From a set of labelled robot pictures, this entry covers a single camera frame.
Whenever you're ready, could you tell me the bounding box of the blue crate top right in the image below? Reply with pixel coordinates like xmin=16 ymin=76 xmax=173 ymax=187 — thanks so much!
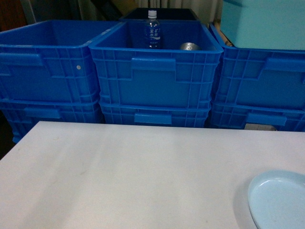
xmin=209 ymin=23 xmax=305 ymax=110

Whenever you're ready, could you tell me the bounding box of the blue crate bottom middle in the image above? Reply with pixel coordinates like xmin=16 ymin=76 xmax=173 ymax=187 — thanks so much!
xmin=99 ymin=102 xmax=211 ymax=128

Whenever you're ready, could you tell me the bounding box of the blue crate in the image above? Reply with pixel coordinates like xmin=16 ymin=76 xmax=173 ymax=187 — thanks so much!
xmin=0 ymin=20 xmax=115 ymax=103
xmin=89 ymin=21 xmax=223 ymax=109
xmin=99 ymin=102 xmax=211 ymax=128
xmin=209 ymin=23 xmax=305 ymax=110
xmin=0 ymin=100 xmax=104 ymax=143
xmin=209 ymin=102 xmax=305 ymax=132

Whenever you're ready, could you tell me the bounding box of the clear water bottle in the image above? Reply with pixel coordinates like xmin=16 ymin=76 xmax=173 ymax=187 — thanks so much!
xmin=144 ymin=10 xmax=162 ymax=49

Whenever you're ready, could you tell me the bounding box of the blue crate bottom right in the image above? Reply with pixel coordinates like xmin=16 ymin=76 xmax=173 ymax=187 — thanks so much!
xmin=209 ymin=102 xmax=305 ymax=132

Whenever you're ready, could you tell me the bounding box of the light blue oval tray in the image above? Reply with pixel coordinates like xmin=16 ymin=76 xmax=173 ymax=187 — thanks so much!
xmin=248 ymin=170 xmax=305 ymax=229

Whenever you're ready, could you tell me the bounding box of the teal box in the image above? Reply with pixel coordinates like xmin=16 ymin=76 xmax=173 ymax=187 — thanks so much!
xmin=220 ymin=0 xmax=305 ymax=51

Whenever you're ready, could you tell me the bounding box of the blue crate top left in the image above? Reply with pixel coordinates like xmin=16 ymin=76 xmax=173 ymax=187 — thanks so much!
xmin=0 ymin=20 xmax=115 ymax=103

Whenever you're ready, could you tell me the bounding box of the silver metal bowl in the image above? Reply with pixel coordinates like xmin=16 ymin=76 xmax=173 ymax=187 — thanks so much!
xmin=180 ymin=42 xmax=202 ymax=51

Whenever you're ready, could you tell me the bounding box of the blue crate top middle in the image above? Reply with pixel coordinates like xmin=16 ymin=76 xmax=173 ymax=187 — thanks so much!
xmin=89 ymin=21 xmax=223 ymax=109

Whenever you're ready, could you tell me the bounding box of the blue crate bottom left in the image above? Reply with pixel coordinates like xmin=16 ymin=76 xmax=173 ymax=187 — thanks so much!
xmin=0 ymin=100 xmax=104 ymax=143

